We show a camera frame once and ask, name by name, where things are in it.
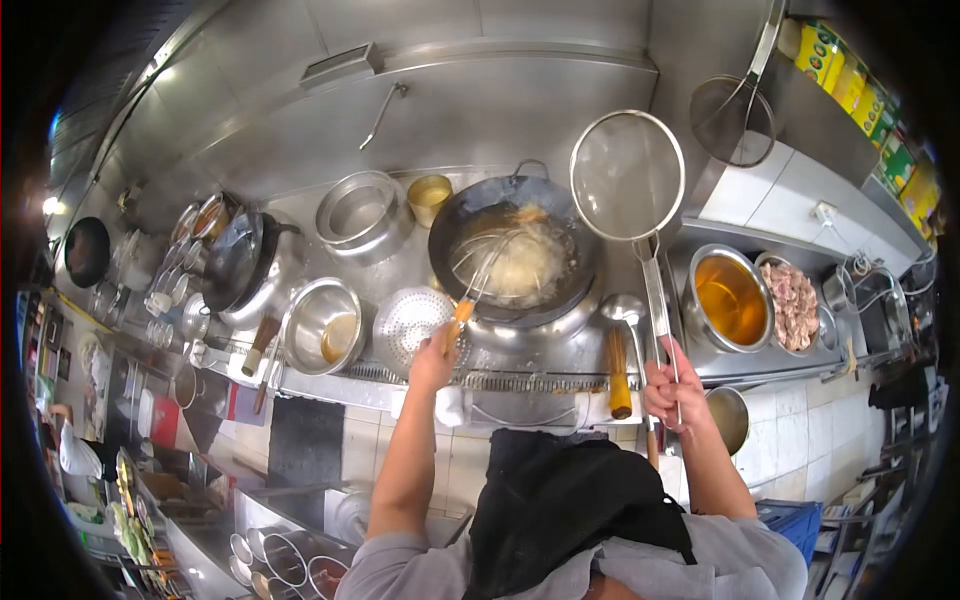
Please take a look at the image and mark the person's left hand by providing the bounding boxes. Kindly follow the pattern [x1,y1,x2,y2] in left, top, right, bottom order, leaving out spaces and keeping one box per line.
[407,324,460,395]

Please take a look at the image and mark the person's right hand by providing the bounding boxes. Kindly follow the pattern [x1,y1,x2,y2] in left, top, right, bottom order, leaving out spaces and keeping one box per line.
[643,335,710,435]

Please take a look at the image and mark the person's right fingers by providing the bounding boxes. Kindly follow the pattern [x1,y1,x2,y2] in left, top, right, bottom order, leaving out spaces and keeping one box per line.
[643,335,685,429]

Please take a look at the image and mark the wire skimmer with wooden handle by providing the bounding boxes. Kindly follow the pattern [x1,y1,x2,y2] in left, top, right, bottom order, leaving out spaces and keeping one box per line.
[442,225,552,357]

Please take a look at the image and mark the fine mesh steel strainer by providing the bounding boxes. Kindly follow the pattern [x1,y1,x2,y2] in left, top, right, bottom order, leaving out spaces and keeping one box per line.
[568,109,687,429]

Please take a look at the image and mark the bamboo wok brush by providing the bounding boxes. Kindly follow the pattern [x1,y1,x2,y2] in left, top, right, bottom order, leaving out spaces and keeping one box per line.
[606,326,633,421]

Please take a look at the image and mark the perforated steel colander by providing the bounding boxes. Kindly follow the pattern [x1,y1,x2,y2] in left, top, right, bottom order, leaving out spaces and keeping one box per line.
[372,286,470,376]

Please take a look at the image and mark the white cloth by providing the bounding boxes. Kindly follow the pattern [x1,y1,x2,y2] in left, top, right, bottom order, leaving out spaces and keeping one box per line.
[435,386,468,429]

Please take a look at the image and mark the steel bowl below counter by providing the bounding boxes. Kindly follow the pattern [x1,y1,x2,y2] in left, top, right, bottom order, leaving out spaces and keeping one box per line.
[705,386,751,457]

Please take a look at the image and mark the frying food in oil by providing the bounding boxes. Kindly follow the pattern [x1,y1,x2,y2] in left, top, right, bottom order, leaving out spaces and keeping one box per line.
[450,204,579,305]

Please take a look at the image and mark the steel pot of amber oil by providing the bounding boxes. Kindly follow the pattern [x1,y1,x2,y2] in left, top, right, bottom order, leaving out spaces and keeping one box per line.
[681,243,776,354]

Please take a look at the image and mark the black wok with frying oil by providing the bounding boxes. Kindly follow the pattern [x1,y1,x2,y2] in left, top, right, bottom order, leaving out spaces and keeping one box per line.
[427,159,601,327]

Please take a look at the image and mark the steel bowl with brown sauce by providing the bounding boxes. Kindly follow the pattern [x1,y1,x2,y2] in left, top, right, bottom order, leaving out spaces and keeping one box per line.
[281,277,369,376]

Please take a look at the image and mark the yellow metal cup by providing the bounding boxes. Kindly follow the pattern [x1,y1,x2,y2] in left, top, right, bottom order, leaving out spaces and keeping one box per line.
[406,174,454,228]

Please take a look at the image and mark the person's body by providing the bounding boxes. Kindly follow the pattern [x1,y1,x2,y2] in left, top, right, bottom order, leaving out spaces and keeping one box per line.
[333,427,810,600]

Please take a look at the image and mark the large empty steel pot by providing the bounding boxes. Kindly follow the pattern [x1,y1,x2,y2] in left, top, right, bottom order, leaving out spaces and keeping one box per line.
[313,171,414,264]

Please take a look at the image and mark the steel bowl of raw meat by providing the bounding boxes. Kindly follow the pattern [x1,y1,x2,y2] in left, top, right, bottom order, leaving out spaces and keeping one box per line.
[753,252,821,355]

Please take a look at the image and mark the black floor mat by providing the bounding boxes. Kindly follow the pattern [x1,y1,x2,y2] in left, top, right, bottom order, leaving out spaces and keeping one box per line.
[267,395,346,489]

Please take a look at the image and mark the blue plastic crate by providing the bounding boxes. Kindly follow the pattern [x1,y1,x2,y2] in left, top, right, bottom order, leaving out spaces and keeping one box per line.
[753,498,825,564]

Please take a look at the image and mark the small steel pot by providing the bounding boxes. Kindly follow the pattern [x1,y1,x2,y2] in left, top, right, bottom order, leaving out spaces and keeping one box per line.
[821,264,858,312]

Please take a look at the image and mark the steel water tap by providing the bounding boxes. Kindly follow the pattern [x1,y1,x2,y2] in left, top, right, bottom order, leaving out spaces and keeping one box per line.
[358,82,410,151]

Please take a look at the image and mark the stack of steel bowls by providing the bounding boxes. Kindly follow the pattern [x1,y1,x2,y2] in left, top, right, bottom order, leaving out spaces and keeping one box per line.
[228,525,354,600]

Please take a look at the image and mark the row of seasoning bowls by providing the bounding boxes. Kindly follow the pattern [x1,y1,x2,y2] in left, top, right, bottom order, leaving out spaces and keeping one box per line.
[146,191,241,320]

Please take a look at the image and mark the hanging mesh strainer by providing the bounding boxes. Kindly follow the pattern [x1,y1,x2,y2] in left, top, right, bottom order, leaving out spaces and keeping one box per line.
[688,0,787,169]

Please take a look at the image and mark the shelf with yellow packets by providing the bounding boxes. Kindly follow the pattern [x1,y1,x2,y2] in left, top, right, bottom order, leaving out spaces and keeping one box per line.
[776,18,942,226]

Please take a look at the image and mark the small black wok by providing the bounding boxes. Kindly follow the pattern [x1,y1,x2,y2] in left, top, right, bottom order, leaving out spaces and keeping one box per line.
[63,217,112,290]

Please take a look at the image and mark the steel ladle with wooden handle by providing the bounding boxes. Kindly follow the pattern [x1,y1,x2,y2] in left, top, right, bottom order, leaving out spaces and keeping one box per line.
[600,294,661,472]

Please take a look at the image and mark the brush with wooden handle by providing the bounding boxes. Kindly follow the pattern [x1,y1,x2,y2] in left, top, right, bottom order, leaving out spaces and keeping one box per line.
[241,315,282,378]

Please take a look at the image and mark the black wok with handle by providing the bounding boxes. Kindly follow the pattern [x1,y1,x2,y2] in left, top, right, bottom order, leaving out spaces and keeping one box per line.
[201,210,303,315]

